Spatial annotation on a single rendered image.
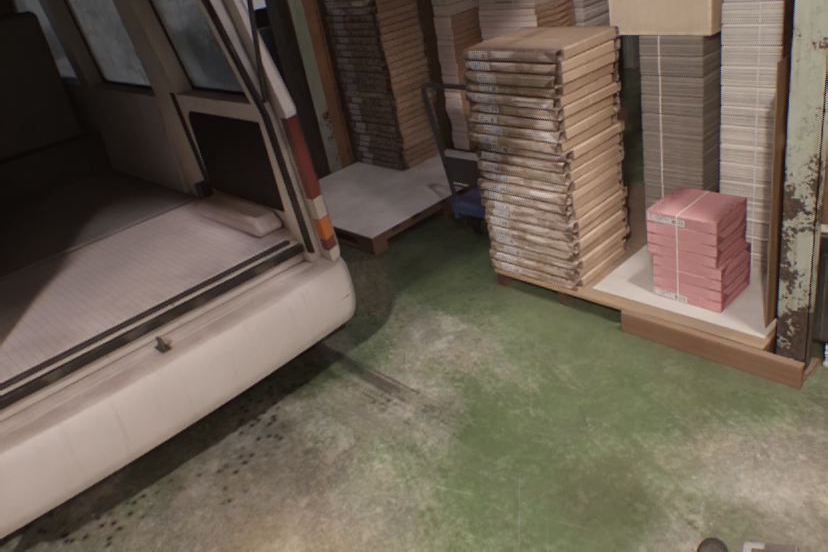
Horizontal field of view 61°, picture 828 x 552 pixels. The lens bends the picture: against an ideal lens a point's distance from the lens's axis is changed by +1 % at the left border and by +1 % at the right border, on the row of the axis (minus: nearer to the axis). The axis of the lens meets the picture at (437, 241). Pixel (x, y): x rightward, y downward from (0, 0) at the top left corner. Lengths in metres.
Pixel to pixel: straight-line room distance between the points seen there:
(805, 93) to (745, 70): 0.57
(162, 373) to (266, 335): 0.36
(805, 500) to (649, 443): 0.45
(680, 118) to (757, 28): 0.45
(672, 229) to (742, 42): 0.71
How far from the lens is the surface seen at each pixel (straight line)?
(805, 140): 2.38
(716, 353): 2.76
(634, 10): 3.03
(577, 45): 2.76
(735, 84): 2.90
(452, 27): 4.66
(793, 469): 2.41
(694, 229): 2.75
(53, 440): 2.30
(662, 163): 3.14
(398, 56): 4.56
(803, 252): 2.53
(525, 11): 4.52
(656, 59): 3.01
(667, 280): 2.92
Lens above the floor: 1.66
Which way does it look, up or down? 26 degrees down
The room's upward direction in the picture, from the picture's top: 11 degrees counter-clockwise
